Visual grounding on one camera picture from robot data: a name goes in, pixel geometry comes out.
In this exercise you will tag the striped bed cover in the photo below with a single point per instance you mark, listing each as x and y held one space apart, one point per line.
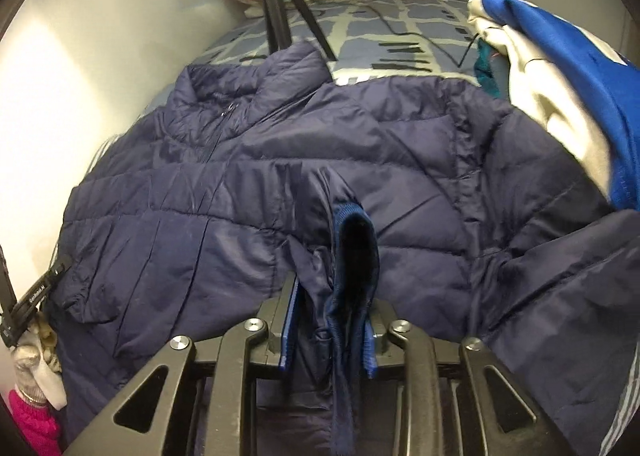
625 426

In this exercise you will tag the person's left hand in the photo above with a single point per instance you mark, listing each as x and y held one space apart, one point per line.
37 361

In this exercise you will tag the person's left forearm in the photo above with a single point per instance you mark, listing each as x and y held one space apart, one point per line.
32 423

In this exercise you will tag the blue plaid bed sheet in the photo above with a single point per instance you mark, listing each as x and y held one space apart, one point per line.
390 41

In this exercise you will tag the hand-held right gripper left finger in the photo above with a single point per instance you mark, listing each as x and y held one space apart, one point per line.
289 336

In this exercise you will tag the teal cloth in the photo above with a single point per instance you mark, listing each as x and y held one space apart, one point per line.
487 71

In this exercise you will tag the navy puffer jacket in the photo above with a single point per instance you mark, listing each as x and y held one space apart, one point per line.
260 176

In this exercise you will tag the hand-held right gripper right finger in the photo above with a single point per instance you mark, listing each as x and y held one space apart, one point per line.
369 353

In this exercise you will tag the blue and white jacket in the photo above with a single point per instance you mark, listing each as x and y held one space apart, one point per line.
560 71

